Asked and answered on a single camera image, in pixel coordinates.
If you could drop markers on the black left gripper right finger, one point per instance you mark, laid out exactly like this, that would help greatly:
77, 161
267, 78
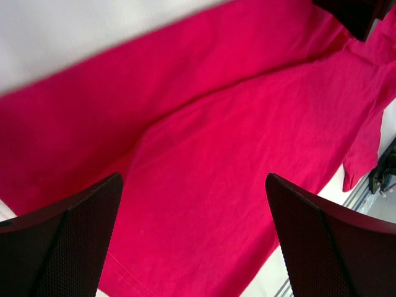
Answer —
330, 250

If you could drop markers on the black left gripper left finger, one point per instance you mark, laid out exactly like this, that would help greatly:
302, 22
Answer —
60, 249

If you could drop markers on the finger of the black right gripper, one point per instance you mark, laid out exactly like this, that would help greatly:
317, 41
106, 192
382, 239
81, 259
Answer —
359, 17

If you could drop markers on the aluminium front rail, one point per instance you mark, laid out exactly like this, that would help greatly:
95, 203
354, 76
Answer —
354, 201

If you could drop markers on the magenta pink t-shirt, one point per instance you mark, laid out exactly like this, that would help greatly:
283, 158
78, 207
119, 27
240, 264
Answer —
194, 117

